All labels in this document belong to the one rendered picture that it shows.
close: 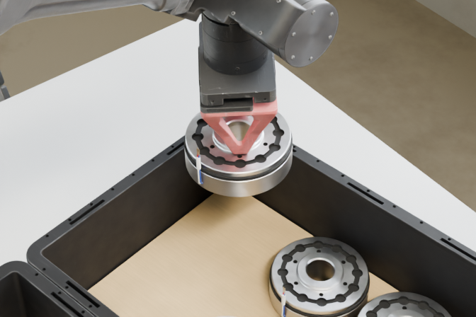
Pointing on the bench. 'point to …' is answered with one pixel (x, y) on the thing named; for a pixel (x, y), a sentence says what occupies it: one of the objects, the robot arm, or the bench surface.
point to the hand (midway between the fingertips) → (239, 128)
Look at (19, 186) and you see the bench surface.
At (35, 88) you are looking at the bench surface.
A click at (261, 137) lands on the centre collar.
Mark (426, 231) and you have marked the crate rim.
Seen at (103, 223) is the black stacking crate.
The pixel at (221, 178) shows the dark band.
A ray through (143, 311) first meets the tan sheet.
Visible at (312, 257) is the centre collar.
